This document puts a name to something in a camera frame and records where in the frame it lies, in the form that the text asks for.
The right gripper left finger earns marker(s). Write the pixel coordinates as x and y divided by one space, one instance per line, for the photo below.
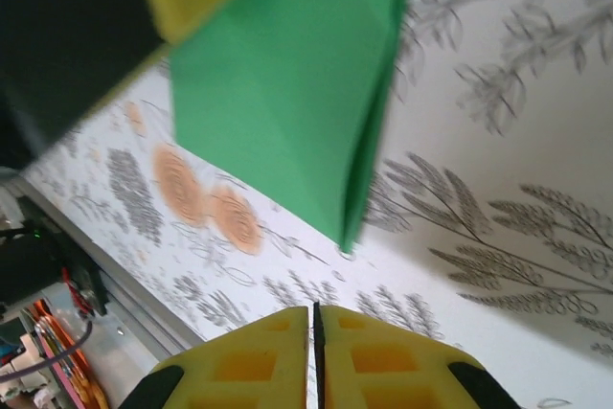
239 366

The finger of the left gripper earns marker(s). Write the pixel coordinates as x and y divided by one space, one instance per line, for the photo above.
86 21

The green paper sheet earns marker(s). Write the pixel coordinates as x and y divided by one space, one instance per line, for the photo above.
287 93

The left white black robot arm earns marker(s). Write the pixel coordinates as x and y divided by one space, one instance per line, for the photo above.
43 260

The long aluminium frame rail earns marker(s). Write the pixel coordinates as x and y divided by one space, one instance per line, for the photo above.
134 303

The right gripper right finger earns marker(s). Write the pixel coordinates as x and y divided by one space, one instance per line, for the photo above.
397 366

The orange pink plastic item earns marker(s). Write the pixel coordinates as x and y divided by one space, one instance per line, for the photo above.
72 370

